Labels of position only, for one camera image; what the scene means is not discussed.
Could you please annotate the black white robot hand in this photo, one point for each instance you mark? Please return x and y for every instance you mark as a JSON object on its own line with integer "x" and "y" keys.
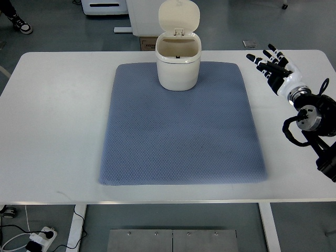
{"x": 283, "y": 76}

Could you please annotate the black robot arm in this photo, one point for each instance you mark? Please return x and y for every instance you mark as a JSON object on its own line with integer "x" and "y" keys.
{"x": 315, "y": 119}

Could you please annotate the cream trash bin with lid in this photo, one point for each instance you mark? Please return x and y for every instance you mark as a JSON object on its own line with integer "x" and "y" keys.
{"x": 178, "y": 49}

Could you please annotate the grey floor socket plate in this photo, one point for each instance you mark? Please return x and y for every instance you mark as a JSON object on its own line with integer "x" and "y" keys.
{"x": 249, "y": 43}

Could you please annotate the blue textured mat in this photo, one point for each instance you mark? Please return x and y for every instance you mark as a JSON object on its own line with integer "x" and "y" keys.
{"x": 205, "y": 135}

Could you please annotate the right white table leg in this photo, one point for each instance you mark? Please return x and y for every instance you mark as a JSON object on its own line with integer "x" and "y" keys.
{"x": 269, "y": 227}

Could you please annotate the white table leg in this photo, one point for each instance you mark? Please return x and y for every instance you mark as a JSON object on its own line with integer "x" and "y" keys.
{"x": 269, "y": 227}
{"x": 76, "y": 229}

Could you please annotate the cardboard box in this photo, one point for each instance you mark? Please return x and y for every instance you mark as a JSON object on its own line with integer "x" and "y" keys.
{"x": 148, "y": 43}

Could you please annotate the white cabinet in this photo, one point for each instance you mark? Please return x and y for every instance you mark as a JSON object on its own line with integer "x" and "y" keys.
{"x": 144, "y": 18}

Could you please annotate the white appliance with slot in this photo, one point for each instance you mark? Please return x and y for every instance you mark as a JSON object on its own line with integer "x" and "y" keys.
{"x": 104, "y": 7}

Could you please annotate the left white table leg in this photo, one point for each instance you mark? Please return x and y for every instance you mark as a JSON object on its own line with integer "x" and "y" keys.
{"x": 76, "y": 229}

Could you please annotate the black white sneaker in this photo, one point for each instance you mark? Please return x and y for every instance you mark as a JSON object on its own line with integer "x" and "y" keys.
{"x": 22, "y": 26}

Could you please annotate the white power strip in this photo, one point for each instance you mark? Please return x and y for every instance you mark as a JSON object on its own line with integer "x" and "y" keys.
{"x": 41, "y": 241}

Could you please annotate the caster wheel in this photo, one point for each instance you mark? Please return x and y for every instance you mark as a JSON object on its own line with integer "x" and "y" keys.
{"x": 7, "y": 211}

